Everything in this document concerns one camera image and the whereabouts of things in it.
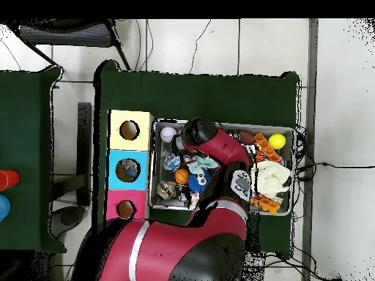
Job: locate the mint green waffle cloth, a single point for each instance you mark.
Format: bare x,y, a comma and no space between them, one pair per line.
202,164

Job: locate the crushed clear plastic bottle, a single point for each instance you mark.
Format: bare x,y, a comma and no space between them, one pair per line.
126,168
134,173
171,161

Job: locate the cream waffle cloth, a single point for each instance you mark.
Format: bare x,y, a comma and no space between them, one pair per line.
271,177

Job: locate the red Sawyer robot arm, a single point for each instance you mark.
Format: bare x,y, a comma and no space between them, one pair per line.
175,248

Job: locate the shallow clear mesh bin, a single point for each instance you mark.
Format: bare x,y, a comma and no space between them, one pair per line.
154,175

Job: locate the wooden box with three holes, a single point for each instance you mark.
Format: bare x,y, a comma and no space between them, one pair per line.
140,181

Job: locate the small orange basketball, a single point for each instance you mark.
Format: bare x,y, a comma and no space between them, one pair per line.
182,176

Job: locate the blue spiky toy with eyes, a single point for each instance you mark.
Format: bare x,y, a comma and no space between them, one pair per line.
197,183

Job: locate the white toy baseball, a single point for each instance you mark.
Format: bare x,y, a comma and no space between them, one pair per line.
168,134

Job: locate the crushed silver can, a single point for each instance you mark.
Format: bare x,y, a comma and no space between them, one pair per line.
165,188

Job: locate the dark green tablecloth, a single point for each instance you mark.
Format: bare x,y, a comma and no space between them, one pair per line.
205,96

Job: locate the long orange toy brick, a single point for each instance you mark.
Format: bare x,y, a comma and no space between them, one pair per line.
267,147

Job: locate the yellow ball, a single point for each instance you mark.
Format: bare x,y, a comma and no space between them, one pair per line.
277,141

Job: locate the orange toy tray block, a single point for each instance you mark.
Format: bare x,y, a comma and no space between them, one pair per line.
266,205

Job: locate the grey stand foot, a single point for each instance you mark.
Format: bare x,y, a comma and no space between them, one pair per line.
68,218

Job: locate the dark green side table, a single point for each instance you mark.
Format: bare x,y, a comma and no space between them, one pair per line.
23,131

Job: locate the dark chair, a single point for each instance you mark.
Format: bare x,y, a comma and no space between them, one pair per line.
67,35

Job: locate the red plastic cup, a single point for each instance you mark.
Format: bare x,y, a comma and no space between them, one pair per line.
10,180

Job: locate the blue plastic cup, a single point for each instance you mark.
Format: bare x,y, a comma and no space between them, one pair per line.
3,207

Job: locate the black camera stand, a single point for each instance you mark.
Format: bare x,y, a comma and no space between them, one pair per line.
84,146

